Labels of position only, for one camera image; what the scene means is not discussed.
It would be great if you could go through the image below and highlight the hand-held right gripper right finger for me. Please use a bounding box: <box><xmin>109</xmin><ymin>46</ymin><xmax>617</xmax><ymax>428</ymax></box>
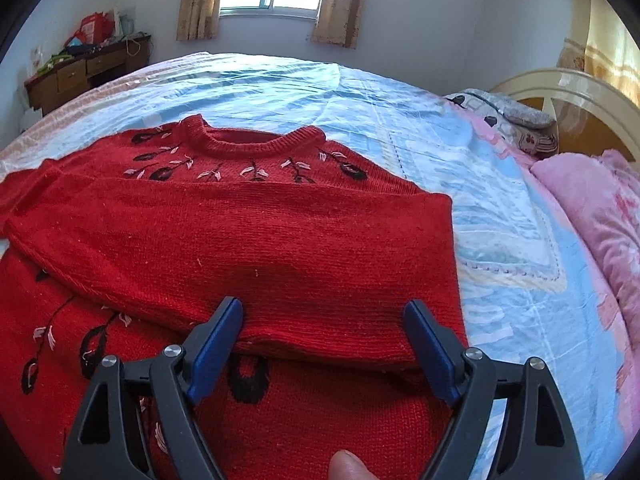
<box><xmin>402</xmin><ymin>299</ymin><xmax>586</xmax><ymax>480</ymax></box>

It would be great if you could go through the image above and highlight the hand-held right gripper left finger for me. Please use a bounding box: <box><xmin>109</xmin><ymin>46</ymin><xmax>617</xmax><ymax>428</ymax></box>
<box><xmin>61</xmin><ymin>296</ymin><xmax>246</xmax><ymax>480</ymax></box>

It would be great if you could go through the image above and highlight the red knitted sweater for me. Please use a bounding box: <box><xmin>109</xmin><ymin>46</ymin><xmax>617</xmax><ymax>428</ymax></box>
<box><xmin>0</xmin><ymin>114</ymin><xmax>471</xmax><ymax>480</ymax></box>

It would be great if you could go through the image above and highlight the person's right hand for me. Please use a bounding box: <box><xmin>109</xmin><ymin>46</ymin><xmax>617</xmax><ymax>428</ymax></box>
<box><xmin>327</xmin><ymin>450</ymin><xmax>373</xmax><ymax>480</ymax></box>

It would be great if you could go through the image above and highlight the pink pillow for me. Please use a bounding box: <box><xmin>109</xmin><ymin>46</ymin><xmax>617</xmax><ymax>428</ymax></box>
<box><xmin>530</xmin><ymin>149</ymin><xmax>640</xmax><ymax>441</ymax></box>

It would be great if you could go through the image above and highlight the cartoon printed pillow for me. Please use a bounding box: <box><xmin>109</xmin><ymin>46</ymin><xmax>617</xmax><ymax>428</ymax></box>
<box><xmin>445</xmin><ymin>89</ymin><xmax>560</xmax><ymax>155</ymax></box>

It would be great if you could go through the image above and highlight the blue bed sheet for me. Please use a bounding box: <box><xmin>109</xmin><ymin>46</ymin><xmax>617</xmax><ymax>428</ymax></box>
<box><xmin>0</xmin><ymin>51</ymin><xmax>636</xmax><ymax>480</ymax></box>

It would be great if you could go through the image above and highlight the grey patterned pillow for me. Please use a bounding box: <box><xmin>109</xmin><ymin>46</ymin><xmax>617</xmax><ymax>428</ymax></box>
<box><xmin>492</xmin><ymin>91</ymin><xmax>557</xmax><ymax>128</ymax></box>

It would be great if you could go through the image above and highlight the cream wooden headboard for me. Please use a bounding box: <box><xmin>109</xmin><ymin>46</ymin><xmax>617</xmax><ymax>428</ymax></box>
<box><xmin>490</xmin><ymin>67</ymin><xmax>640</xmax><ymax>166</ymax></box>

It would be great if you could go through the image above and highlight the brown wooden desk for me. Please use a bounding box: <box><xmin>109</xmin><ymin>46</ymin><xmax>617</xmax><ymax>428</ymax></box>
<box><xmin>25</xmin><ymin>35</ymin><xmax>152</xmax><ymax>117</ymax></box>

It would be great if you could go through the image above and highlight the yellow patterned curtain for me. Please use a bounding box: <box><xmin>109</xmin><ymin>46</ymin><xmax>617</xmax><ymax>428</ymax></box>
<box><xmin>557</xmin><ymin>0</ymin><xmax>640</xmax><ymax>106</ymax></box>

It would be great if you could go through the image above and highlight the red bag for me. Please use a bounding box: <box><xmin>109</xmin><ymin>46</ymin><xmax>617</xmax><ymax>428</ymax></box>
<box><xmin>75</xmin><ymin>11</ymin><xmax>118</xmax><ymax>46</ymax></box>

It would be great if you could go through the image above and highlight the beige patterned curtain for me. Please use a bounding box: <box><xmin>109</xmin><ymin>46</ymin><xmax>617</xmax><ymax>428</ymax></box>
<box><xmin>311</xmin><ymin>0</ymin><xmax>371</xmax><ymax>50</ymax></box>
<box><xmin>176</xmin><ymin>0</ymin><xmax>226</xmax><ymax>42</ymax></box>

